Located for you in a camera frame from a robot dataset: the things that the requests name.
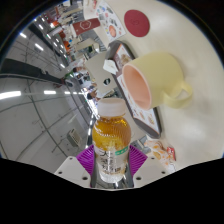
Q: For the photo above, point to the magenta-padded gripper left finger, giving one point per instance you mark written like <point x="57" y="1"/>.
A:
<point x="86" y="160"/>

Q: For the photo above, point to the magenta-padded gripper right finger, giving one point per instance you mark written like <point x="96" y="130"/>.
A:
<point x="137" y="160"/>

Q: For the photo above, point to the clear tea bottle white cap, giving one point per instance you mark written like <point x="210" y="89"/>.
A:
<point x="111" y="133"/>

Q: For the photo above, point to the ceiling air conditioner unit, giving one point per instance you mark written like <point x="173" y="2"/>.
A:
<point x="74" y="137"/>

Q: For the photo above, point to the pale yellow mug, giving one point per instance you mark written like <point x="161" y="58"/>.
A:
<point x="160" y="76"/>

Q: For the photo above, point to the beige dining chairs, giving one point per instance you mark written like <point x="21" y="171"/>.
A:
<point x="98" y="66"/>

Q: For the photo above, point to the crumpled white napkin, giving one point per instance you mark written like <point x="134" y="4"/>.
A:
<point x="110" y="66"/>

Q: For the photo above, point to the ceiling lights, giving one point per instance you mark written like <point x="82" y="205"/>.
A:
<point x="10" y="95"/>

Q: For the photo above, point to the colourful printed leaflet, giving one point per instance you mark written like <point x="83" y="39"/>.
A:
<point x="111" y="28"/>

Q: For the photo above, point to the flat round red coaster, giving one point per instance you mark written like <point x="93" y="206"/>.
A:
<point x="137" y="22"/>

